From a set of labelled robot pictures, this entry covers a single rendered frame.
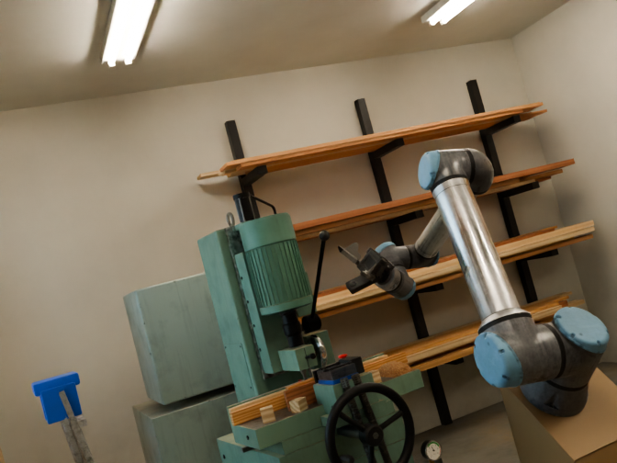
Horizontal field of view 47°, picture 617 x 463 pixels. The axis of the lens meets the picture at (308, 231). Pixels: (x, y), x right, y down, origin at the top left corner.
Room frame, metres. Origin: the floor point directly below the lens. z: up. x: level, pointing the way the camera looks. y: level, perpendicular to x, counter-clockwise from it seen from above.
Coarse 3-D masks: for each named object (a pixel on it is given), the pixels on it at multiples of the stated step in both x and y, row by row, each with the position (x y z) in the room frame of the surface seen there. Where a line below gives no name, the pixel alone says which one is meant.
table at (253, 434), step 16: (384, 384) 2.27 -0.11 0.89; (400, 384) 2.29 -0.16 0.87; (416, 384) 2.32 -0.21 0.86; (384, 400) 2.15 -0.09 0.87; (288, 416) 2.12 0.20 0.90; (304, 416) 2.13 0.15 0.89; (320, 416) 2.15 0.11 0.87; (352, 416) 2.10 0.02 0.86; (240, 432) 2.18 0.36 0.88; (256, 432) 2.06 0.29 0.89; (272, 432) 2.08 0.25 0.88; (288, 432) 2.10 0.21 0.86; (304, 432) 2.12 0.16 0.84; (256, 448) 2.08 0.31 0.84
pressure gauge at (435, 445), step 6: (426, 444) 2.24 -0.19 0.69; (432, 444) 2.25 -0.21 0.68; (438, 444) 2.26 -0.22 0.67; (426, 450) 2.23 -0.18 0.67; (432, 450) 2.24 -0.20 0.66; (438, 450) 2.25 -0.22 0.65; (426, 456) 2.23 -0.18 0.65; (432, 456) 2.24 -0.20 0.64; (438, 456) 2.25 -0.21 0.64; (432, 462) 2.26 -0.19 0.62
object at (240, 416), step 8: (384, 360) 2.46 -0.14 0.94; (392, 360) 2.47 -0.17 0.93; (400, 360) 2.49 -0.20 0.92; (368, 368) 2.43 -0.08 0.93; (376, 368) 2.44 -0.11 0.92; (272, 400) 2.26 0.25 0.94; (280, 400) 2.27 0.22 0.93; (248, 408) 2.22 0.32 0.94; (256, 408) 2.23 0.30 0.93; (280, 408) 2.27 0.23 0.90; (232, 416) 2.19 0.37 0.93; (240, 416) 2.20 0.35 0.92; (248, 416) 2.21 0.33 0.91; (256, 416) 2.23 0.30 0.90; (232, 424) 2.20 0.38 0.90
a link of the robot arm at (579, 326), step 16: (560, 320) 1.89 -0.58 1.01; (576, 320) 1.90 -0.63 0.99; (592, 320) 1.91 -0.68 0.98; (560, 336) 1.87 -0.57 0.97; (576, 336) 1.85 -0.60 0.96; (592, 336) 1.86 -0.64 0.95; (608, 336) 1.88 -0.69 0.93; (576, 352) 1.86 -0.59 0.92; (592, 352) 1.85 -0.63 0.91; (560, 368) 1.86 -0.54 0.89; (576, 368) 1.88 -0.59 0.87; (592, 368) 1.91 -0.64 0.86; (560, 384) 1.95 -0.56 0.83; (576, 384) 1.94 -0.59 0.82
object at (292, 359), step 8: (304, 344) 2.34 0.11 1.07; (312, 344) 2.30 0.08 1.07; (280, 352) 2.37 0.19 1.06; (288, 352) 2.31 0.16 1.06; (296, 352) 2.27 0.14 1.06; (304, 352) 2.28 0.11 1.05; (312, 352) 2.29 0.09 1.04; (280, 360) 2.38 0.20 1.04; (288, 360) 2.32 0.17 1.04; (296, 360) 2.27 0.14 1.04; (304, 360) 2.28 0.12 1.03; (312, 360) 2.29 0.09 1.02; (288, 368) 2.34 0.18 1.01; (296, 368) 2.29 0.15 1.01; (304, 368) 2.27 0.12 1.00
